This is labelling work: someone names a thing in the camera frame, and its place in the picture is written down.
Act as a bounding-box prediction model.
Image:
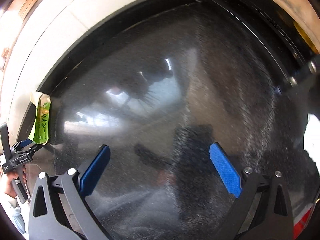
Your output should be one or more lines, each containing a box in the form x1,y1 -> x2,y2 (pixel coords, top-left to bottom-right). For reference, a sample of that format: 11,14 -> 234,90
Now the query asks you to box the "torn green snack box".
29,92 -> 51,145

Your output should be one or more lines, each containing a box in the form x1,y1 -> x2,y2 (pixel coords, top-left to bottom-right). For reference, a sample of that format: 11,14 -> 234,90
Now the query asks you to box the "person's left hand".
2,171 -> 18,198

